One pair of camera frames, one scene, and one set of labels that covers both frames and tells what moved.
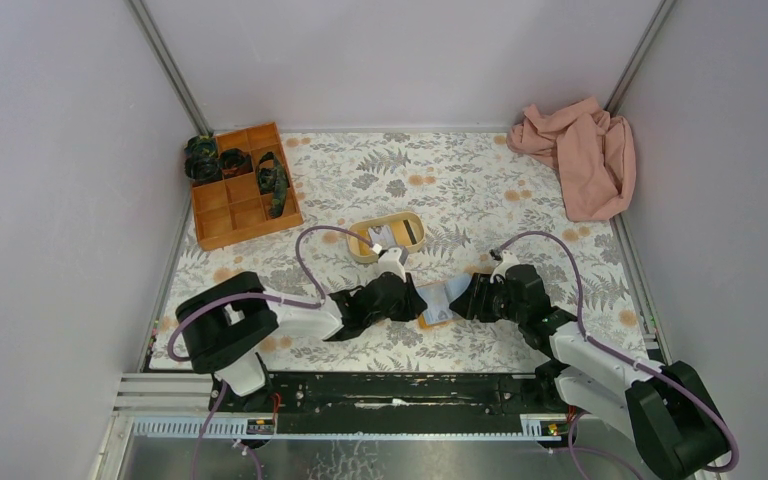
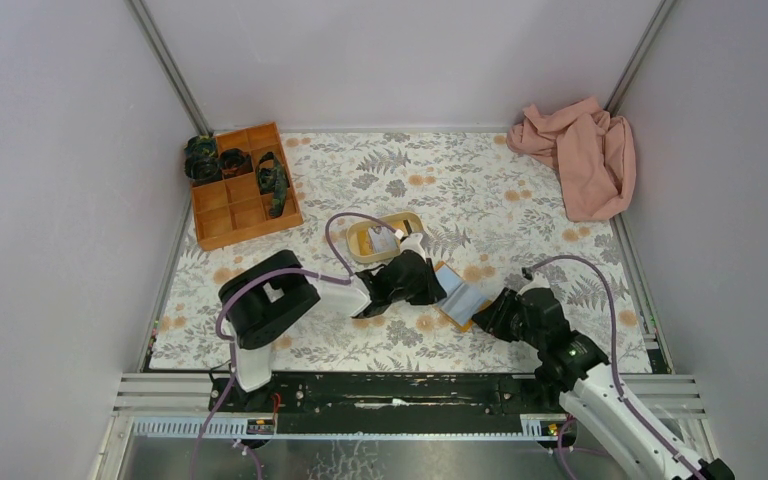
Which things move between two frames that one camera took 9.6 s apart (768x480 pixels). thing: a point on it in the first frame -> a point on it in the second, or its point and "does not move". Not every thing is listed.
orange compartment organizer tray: x=234 y=209 does not move
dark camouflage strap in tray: x=273 y=181 does not move
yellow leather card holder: x=422 y=323 -> x=462 y=302
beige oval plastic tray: x=363 y=253 does not move
